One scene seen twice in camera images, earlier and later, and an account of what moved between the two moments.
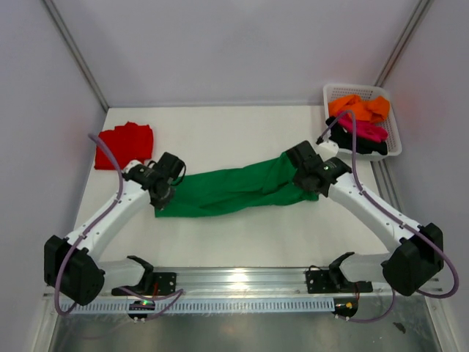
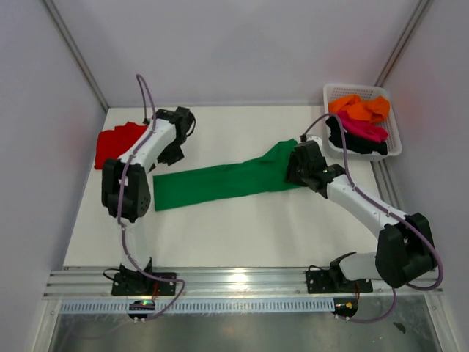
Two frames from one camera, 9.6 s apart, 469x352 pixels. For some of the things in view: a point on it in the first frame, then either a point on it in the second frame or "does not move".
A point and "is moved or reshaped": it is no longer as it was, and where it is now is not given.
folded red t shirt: (127, 143) does not move
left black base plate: (158, 284) does not move
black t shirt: (344, 138) does not move
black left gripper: (160, 204) to (171, 158)
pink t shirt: (365, 130) does not move
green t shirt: (234, 188) is moved or reshaped
